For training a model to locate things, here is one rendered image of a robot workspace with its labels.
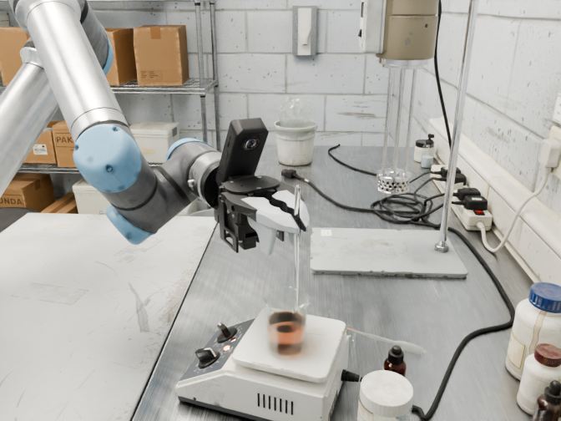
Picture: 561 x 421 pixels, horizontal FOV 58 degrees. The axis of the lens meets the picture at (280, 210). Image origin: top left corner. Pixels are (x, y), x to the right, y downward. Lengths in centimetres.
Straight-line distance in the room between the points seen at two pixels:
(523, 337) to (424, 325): 17
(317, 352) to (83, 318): 43
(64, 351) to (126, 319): 11
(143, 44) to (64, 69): 198
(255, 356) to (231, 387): 5
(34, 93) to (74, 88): 23
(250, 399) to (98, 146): 36
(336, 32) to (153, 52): 100
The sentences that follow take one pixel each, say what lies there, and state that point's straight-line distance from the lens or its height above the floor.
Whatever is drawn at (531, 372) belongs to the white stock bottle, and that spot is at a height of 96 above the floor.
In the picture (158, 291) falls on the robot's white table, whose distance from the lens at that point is 95.
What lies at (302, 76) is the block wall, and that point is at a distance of 301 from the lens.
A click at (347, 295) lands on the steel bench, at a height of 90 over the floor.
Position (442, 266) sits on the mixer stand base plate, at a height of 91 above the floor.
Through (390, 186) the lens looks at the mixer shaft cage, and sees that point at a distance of 101.
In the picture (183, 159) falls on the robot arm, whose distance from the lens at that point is 79.
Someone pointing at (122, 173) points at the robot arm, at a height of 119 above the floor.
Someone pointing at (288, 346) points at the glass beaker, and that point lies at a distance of 62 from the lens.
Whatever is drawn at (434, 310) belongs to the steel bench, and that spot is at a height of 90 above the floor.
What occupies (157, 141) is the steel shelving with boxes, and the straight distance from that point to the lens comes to 287.
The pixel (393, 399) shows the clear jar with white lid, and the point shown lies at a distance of 60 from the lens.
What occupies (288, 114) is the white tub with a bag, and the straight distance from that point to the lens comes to 160.
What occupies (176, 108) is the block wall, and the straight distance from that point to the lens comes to 314.
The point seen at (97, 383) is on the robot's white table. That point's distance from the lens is 77.
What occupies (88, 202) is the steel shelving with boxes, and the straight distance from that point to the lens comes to 303.
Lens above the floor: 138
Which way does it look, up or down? 22 degrees down
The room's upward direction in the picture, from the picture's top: straight up
